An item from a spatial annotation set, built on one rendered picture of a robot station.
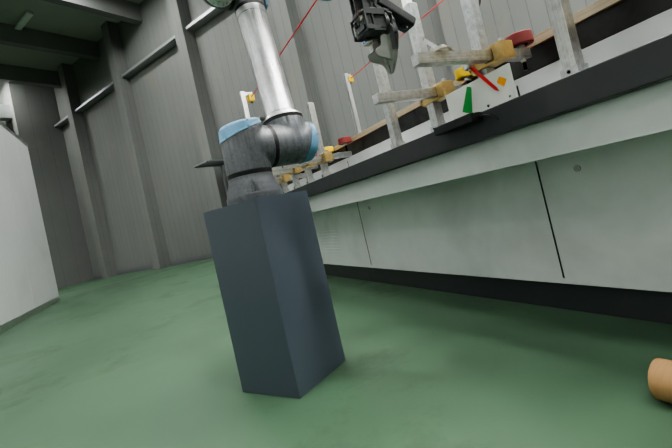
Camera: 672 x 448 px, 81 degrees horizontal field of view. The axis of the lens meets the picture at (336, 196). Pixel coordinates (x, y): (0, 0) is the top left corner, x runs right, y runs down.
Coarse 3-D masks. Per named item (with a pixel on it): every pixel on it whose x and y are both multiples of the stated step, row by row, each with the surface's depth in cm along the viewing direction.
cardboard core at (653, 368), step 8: (656, 360) 79; (664, 360) 78; (656, 368) 77; (664, 368) 76; (648, 376) 78; (656, 376) 77; (664, 376) 76; (648, 384) 78; (656, 384) 76; (664, 384) 75; (656, 392) 77; (664, 392) 75; (664, 400) 76
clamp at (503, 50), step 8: (504, 40) 111; (488, 48) 114; (496, 48) 111; (504, 48) 110; (512, 48) 112; (496, 56) 112; (504, 56) 110; (512, 56) 111; (480, 64) 117; (488, 64) 115; (496, 64) 116; (472, 72) 121
